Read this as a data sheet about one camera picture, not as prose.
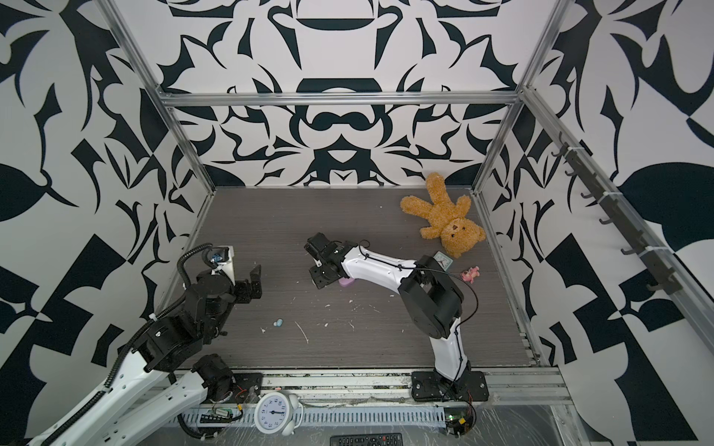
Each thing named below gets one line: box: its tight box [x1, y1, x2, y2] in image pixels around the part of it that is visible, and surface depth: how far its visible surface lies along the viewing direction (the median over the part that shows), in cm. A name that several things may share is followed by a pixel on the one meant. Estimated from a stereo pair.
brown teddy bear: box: [399, 172, 487, 259], surface depth 104 cm
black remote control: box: [330, 432, 404, 446], surface depth 68 cm
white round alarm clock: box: [251, 391, 305, 436], surface depth 70 cm
